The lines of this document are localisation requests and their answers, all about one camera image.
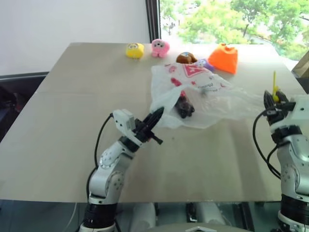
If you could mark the white rounded robot body shells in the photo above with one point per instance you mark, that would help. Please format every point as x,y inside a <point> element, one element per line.
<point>212,215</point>

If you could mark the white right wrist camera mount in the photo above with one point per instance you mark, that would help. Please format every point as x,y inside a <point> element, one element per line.
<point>300,108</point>

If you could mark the dark maroon plush toy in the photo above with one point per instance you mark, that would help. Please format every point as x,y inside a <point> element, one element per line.
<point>184,106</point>

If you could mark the orange cone plush toy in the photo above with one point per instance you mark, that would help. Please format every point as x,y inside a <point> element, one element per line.
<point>224,59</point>

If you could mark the translucent white printed plastic bag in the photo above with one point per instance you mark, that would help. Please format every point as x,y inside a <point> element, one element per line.
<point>210,96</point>

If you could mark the dark window frame post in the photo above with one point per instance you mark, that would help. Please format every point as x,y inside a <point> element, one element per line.
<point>153,20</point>

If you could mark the pink octopus plush toy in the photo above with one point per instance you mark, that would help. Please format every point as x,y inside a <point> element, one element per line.
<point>159,47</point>

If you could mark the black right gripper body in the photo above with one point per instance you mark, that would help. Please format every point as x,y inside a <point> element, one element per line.
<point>280,110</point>

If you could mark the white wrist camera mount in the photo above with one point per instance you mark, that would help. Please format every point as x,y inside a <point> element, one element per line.
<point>125,120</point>
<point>300,108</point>

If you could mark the brown cardboard box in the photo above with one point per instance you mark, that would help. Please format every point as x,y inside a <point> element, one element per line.
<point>301,72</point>

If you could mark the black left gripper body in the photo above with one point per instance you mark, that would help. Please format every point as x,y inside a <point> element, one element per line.
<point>144,134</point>

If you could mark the brown round plush toy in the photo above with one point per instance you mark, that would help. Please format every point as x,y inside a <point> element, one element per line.
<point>185,58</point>

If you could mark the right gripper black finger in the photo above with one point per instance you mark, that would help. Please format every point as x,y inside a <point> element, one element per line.
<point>283,96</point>
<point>268,99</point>

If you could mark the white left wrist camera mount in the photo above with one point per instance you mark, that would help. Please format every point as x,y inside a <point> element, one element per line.
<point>125,120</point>

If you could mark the purple white plush toy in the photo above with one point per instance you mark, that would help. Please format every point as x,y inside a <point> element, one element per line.
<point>204,64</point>

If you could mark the yellow cube plush toy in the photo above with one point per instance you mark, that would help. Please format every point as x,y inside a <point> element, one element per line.
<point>134,50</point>

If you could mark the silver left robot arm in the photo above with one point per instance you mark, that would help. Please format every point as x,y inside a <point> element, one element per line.
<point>109,169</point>

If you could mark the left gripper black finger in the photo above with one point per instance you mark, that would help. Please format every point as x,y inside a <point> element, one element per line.
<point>155,122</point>
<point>154,116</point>

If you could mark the black furniture beside table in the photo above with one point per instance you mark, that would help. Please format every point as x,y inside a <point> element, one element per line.
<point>17,89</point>

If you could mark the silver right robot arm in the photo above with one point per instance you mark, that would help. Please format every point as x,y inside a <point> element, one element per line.
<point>293,164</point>

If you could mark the yellow plastic stick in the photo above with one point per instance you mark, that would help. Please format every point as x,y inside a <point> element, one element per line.
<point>274,89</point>

